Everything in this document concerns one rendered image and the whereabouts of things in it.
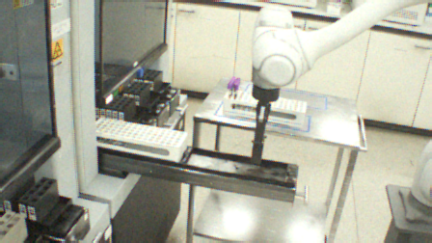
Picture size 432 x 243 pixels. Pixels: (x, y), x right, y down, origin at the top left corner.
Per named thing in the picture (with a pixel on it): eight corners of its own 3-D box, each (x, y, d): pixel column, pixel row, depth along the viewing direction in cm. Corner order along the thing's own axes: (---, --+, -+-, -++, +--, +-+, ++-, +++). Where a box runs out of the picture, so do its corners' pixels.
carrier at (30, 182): (31, 192, 110) (28, 172, 107) (38, 193, 110) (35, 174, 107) (6, 217, 100) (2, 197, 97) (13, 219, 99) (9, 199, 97)
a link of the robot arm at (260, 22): (249, 55, 122) (249, 71, 110) (255, 0, 116) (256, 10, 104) (287, 60, 122) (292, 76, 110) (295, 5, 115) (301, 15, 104)
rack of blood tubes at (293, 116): (221, 114, 164) (223, 97, 161) (228, 103, 173) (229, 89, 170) (302, 128, 159) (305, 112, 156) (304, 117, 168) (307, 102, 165)
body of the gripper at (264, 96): (255, 76, 124) (251, 107, 128) (251, 87, 117) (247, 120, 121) (282, 81, 123) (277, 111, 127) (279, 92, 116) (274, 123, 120)
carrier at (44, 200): (53, 197, 109) (50, 177, 106) (60, 199, 109) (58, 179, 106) (29, 224, 99) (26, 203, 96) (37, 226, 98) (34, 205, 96)
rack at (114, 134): (88, 148, 137) (87, 130, 134) (100, 134, 146) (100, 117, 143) (178, 166, 132) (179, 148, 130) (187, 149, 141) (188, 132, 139)
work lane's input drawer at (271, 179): (76, 167, 138) (74, 142, 135) (94, 148, 151) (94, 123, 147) (307, 211, 128) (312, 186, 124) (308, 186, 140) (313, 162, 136)
